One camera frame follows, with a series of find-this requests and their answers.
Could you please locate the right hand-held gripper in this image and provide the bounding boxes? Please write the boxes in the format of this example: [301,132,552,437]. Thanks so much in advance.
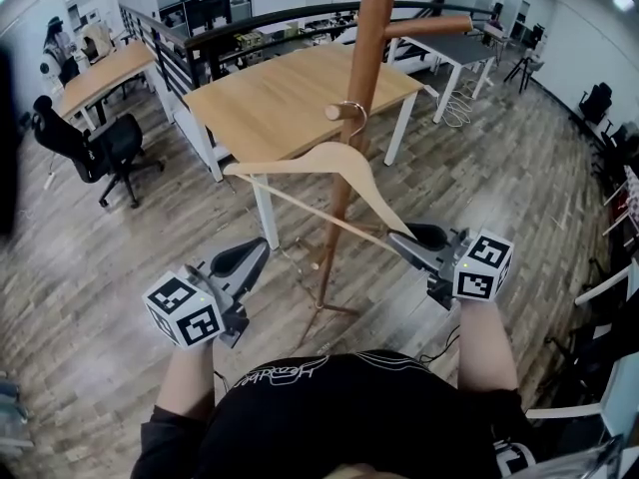
[386,222,515,311]

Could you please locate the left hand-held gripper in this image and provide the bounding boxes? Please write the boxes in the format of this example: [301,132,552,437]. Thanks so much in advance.
[142,237,272,351]

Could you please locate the light wooden clothes hanger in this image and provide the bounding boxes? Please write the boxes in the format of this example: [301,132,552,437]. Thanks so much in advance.
[222,100,416,258]

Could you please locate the brown wooden coat rack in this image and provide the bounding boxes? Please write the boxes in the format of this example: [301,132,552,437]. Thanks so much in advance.
[279,0,473,351]

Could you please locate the person's right forearm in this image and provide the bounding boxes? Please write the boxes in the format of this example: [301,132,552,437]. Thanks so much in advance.
[455,295,521,394]

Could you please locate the person's left forearm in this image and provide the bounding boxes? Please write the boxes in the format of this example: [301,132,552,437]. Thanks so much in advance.
[156,337,217,424]

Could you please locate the large wooden table white legs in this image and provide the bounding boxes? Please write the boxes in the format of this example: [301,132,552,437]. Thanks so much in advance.
[181,42,426,251]

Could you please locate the person's black printed t-shirt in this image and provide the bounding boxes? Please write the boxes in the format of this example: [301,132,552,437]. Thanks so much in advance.
[129,349,540,479]

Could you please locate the black office chair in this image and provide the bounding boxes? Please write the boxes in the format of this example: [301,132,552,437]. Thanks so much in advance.
[31,94,167,210]

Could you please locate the grey table white legs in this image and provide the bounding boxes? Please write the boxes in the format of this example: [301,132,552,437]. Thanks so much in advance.
[385,31,498,125]

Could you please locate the black tripod stand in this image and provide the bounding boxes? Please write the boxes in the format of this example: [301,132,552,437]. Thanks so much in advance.
[502,47,546,95]

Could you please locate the black high-back chair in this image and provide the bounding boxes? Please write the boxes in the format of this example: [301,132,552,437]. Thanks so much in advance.
[577,81,615,125]

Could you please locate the black metal railing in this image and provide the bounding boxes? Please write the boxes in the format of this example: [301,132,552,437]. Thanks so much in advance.
[118,0,496,97]

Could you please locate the long wooden table black legs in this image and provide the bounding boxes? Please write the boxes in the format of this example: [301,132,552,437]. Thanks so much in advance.
[55,40,160,132]

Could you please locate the beige chair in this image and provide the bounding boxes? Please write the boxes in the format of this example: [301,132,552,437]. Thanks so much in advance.
[78,21,115,64]

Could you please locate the black cable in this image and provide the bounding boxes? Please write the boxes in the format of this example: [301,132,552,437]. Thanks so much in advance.
[417,324,461,366]

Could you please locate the white cables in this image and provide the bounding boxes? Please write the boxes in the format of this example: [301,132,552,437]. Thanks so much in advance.
[423,81,483,130]

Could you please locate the white desk frame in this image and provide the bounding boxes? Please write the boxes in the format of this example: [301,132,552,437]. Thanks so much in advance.
[523,255,639,479]

